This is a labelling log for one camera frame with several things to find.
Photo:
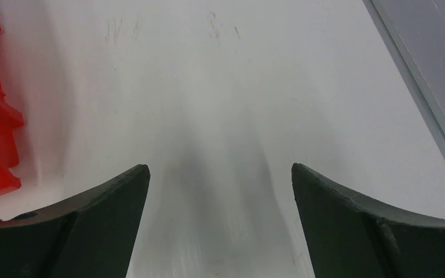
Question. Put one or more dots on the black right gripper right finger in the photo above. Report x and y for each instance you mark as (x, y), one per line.
(350, 234)

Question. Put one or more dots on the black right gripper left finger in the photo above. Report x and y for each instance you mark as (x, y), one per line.
(91, 234)

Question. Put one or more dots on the aluminium frame rail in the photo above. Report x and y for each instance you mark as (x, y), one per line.
(414, 33)

